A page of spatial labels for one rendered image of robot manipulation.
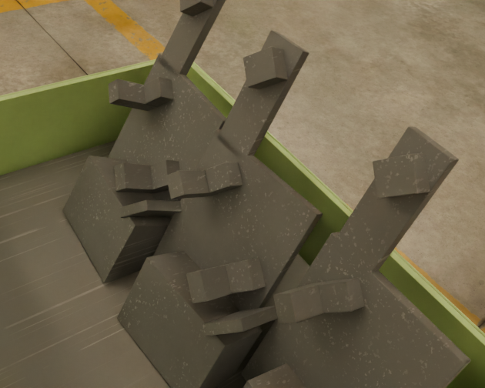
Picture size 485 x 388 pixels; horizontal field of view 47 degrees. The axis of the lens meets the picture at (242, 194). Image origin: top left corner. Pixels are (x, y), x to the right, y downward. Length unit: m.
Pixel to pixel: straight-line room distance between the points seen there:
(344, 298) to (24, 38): 2.50
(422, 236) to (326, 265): 1.60
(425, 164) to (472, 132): 2.29
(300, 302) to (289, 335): 0.09
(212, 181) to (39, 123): 0.31
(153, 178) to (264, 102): 0.18
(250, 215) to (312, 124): 1.87
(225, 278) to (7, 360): 0.24
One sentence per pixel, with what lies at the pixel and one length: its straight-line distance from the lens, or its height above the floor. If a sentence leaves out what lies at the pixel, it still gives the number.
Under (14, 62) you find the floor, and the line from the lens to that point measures 2.67.
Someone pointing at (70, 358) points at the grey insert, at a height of 0.85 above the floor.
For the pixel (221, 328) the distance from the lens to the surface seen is 0.53.
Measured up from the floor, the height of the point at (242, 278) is 0.96.
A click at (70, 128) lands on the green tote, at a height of 0.89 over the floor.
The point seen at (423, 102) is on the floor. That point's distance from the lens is 2.81.
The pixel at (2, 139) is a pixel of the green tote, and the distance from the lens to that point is 0.79.
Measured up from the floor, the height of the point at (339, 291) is 1.03.
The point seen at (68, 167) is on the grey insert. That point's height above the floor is 0.85.
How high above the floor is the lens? 1.39
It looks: 44 degrees down
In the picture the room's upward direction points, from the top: 11 degrees clockwise
